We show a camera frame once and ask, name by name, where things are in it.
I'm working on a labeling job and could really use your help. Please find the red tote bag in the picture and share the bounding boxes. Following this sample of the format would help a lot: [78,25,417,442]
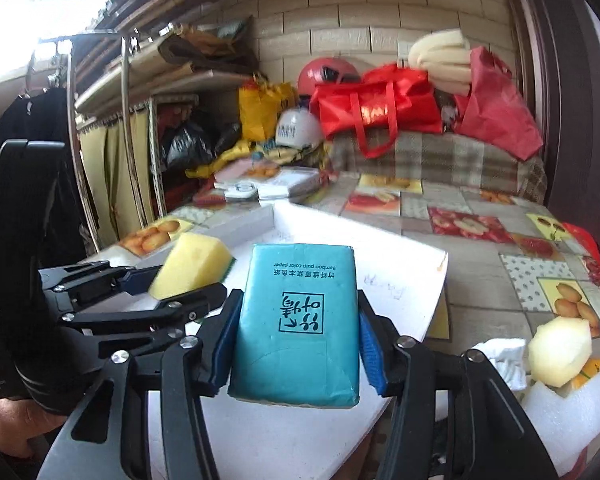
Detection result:
[310,63,443,158]

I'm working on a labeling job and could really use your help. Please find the red helmet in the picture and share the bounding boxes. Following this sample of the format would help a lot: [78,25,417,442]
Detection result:
[297,57,363,96]

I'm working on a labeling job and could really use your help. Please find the pale yellow foam lump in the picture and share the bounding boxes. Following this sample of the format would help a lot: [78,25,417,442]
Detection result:
[528,316,593,388]

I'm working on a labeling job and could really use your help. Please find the beige curtain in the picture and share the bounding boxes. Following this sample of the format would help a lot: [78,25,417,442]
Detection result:
[80,105,156,246]

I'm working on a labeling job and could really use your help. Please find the cream foam roll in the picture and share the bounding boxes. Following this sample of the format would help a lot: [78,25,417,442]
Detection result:
[409,29,473,97]

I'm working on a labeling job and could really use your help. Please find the dark red fabric bag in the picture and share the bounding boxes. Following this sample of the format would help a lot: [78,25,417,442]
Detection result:
[452,46,545,161]

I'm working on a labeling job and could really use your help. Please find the brown door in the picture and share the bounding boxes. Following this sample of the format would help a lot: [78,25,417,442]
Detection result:
[500,0,600,281]

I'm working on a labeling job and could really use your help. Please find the black plastic bag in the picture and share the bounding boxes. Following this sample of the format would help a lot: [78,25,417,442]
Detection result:
[162,121,241,171]

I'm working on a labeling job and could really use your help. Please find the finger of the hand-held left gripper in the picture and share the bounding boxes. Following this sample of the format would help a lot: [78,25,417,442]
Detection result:
[60,281,229,357]
[37,261,166,312]

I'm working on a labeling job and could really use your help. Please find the teal tissue pack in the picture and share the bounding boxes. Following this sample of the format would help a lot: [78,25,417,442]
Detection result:
[228,243,362,407]

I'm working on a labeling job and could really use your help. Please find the white sock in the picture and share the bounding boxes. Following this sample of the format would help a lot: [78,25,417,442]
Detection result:
[472,338,531,393]

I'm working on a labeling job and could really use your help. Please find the small white device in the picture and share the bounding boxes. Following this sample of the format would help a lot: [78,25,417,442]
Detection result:
[225,182,258,203]

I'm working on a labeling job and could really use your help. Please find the white helmet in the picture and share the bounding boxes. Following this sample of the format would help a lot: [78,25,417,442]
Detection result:
[275,108,326,150]

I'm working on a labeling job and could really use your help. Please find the yellow plastic bag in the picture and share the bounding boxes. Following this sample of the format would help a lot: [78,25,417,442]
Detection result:
[187,140,253,178]

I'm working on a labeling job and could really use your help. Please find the dark hanging jacket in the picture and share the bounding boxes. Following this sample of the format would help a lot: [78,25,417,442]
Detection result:
[0,87,98,256]

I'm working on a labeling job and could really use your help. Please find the flat white box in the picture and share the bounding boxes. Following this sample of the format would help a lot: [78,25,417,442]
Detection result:
[257,167,321,198]

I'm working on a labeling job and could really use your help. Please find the plaid cloth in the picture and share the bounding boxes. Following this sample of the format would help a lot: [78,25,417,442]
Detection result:
[330,132,548,201]

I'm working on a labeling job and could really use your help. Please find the yellow shopping bag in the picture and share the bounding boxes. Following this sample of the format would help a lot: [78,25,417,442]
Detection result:
[238,80,298,141]

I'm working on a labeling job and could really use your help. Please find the person's left hand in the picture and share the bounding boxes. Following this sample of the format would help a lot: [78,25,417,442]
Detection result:
[0,397,71,461]

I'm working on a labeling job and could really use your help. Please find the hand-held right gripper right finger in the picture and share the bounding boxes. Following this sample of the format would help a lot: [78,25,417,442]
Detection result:
[356,290,561,480]

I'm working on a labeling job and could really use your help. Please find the white cardboard box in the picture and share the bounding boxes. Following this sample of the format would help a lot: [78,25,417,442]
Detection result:
[80,202,450,480]

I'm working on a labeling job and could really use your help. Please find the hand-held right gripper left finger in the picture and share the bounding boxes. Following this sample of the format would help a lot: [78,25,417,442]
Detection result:
[37,287,246,480]

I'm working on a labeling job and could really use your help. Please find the brown paper bags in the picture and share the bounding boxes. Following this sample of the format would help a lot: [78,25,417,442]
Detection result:
[157,22,253,76]

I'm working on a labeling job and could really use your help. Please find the large white foam block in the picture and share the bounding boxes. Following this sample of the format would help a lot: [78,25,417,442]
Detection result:
[522,360,600,478]

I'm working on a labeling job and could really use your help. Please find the metal shelf rack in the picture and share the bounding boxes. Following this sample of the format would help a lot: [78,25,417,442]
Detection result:
[72,25,256,221]

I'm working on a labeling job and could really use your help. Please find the yellow sponge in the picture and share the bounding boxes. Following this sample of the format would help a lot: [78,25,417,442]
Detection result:
[148,232,236,301]

